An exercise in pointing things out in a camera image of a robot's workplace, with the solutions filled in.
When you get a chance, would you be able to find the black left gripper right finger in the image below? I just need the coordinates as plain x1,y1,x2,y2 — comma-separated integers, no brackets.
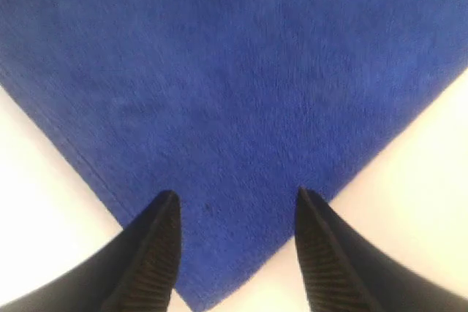
295,189,467,311

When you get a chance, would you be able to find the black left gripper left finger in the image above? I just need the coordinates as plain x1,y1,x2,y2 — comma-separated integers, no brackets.
1,191,181,312

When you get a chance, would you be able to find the blue towel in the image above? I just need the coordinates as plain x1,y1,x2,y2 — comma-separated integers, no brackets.
1,0,467,311

